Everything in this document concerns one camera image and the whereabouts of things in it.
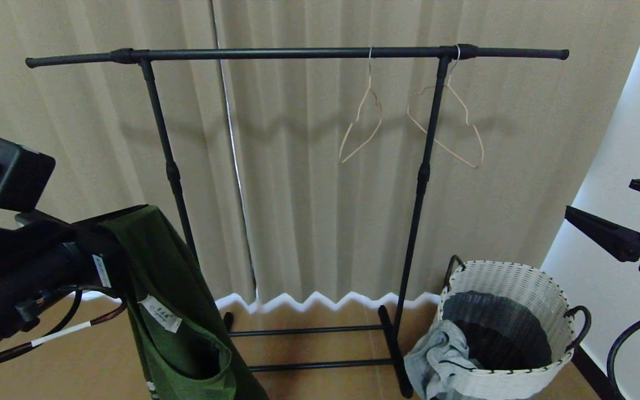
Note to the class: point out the black clothes rack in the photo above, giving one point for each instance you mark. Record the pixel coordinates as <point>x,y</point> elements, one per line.
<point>173,172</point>

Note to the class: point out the pale grey garment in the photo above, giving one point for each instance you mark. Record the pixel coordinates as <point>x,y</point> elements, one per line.
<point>436,361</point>

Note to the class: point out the green sleeveless shirt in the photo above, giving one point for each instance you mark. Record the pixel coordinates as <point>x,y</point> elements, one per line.
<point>175,289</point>

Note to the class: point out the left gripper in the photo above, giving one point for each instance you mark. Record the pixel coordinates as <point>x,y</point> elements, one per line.
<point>48,278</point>

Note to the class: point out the white laundry basket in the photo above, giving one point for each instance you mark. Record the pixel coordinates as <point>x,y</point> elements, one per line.
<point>498,278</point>

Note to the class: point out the beige curtain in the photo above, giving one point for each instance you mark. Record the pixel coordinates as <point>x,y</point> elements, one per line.
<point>309,194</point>

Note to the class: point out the pink clothes hanger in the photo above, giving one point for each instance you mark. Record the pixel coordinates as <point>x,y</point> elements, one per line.
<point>453,149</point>
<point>355,115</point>

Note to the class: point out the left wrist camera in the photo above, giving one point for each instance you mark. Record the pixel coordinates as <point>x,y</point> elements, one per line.
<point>17,172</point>

